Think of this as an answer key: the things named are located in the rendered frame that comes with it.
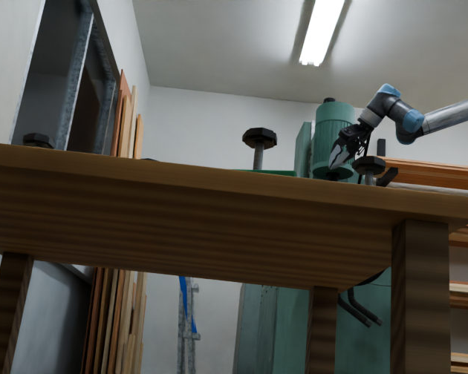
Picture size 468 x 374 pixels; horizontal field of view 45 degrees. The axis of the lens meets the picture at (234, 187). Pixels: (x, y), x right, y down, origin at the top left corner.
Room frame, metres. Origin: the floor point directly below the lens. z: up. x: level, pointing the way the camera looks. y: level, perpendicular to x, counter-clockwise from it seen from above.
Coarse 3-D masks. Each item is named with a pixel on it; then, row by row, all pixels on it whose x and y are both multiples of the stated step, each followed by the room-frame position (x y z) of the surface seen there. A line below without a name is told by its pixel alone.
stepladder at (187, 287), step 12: (180, 276) 2.87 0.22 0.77; (180, 288) 2.87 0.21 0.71; (192, 288) 2.89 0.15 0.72; (180, 300) 2.87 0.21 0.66; (192, 300) 2.91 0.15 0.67; (180, 312) 2.87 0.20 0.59; (192, 312) 2.90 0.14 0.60; (180, 324) 2.87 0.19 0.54; (192, 324) 2.87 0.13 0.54; (180, 336) 2.87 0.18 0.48; (192, 336) 2.88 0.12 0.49; (180, 348) 2.86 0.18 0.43; (192, 348) 2.88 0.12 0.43; (180, 360) 2.86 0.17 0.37; (192, 360) 2.87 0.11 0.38; (180, 372) 2.86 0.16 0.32; (192, 372) 2.86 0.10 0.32
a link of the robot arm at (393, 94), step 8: (384, 88) 1.79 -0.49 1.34; (392, 88) 1.78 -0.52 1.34; (376, 96) 1.81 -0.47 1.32; (384, 96) 1.79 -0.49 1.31; (392, 96) 1.79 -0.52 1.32; (368, 104) 1.84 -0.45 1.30; (376, 104) 1.81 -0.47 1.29; (384, 104) 1.80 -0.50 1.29; (376, 112) 1.82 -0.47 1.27; (384, 112) 1.82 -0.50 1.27
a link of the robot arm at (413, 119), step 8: (392, 104) 1.79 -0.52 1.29; (400, 104) 1.78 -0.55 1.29; (392, 112) 1.80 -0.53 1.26; (400, 112) 1.78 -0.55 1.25; (408, 112) 1.77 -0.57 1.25; (416, 112) 1.77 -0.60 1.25; (400, 120) 1.79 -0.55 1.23; (408, 120) 1.78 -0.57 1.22; (416, 120) 1.77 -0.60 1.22; (400, 128) 1.84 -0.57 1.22; (408, 128) 1.80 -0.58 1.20; (416, 128) 1.81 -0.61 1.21
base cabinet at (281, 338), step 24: (288, 288) 2.14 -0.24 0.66; (360, 288) 2.15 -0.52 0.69; (384, 288) 2.15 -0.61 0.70; (264, 312) 2.48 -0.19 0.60; (288, 312) 2.13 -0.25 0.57; (360, 312) 2.15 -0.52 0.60; (384, 312) 2.15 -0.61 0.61; (264, 336) 2.42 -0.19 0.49; (288, 336) 2.14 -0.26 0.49; (336, 336) 2.14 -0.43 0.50; (360, 336) 2.15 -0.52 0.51; (384, 336) 2.15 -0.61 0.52; (264, 360) 2.36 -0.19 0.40; (288, 360) 2.14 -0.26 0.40; (336, 360) 2.14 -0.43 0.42; (360, 360) 2.15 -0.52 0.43; (384, 360) 2.15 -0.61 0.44
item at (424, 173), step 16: (384, 144) 4.53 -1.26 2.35; (400, 160) 4.08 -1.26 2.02; (416, 160) 4.08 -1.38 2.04; (384, 176) 4.34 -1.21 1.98; (400, 176) 4.35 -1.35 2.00; (416, 176) 4.32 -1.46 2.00; (432, 176) 4.28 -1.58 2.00; (448, 176) 4.24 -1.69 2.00; (464, 176) 4.20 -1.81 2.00; (464, 240) 4.30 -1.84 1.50; (464, 288) 4.04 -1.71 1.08; (464, 304) 4.28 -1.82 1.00; (464, 368) 4.10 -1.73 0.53
